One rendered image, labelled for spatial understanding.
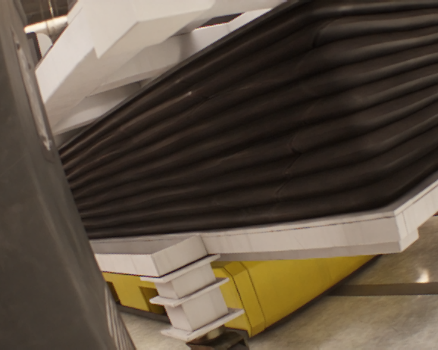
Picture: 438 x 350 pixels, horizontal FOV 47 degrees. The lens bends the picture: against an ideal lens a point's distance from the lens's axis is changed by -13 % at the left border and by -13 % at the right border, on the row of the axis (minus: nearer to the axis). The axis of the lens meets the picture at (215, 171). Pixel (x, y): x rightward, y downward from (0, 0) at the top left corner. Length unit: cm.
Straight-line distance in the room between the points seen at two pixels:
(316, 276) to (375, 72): 100
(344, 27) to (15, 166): 61
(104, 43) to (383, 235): 48
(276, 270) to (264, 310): 13
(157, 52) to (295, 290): 90
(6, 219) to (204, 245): 93
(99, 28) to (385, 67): 45
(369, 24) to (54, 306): 70
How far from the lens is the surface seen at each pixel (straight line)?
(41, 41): 133
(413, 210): 84
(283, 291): 167
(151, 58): 109
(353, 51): 84
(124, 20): 62
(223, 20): 122
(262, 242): 106
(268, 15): 88
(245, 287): 159
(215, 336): 127
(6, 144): 34
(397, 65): 92
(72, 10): 78
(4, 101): 35
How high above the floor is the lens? 60
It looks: 3 degrees down
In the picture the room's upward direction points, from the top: 20 degrees counter-clockwise
